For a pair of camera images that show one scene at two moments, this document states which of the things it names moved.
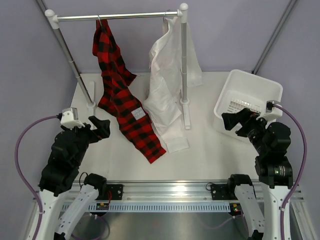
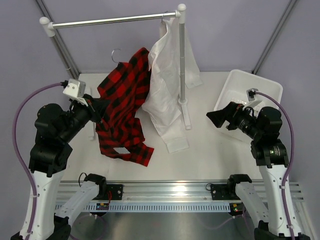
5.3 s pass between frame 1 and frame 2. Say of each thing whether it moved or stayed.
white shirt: stayed
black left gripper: moved
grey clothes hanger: moved
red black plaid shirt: moved
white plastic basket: stayed
